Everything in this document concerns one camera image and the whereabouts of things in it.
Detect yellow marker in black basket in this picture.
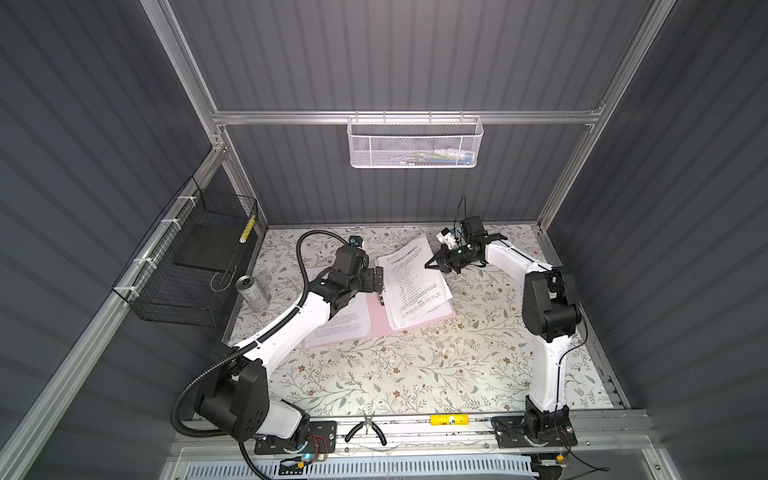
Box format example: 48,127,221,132
239,215,256,244

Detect pink folder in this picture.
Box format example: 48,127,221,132
301,266,457,350

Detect printed paper sheet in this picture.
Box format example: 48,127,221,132
303,293,372,348
387,301,456,331

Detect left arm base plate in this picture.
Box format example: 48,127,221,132
253,420,338,455

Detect printed paper sheets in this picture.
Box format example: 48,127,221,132
376,234,453,323

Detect silver drink can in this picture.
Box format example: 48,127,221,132
235,275,269,313

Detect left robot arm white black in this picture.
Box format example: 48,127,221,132
170,244,384,447

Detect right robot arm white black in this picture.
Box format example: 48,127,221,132
425,216,582,445

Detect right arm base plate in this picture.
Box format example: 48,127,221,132
490,415,578,448

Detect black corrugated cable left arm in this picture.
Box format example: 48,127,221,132
170,229,350,480

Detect white wire mesh basket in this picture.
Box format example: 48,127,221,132
346,116,484,169

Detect white perforated front rail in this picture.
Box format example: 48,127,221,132
182,454,538,480

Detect black wire basket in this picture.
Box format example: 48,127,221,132
113,180,260,327

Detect tubes in white basket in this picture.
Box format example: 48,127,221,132
394,149,476,167

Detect black handled pliers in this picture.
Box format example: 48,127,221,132
344,416,388,446

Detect yellow spirit level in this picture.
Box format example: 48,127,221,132
430,414,470,426

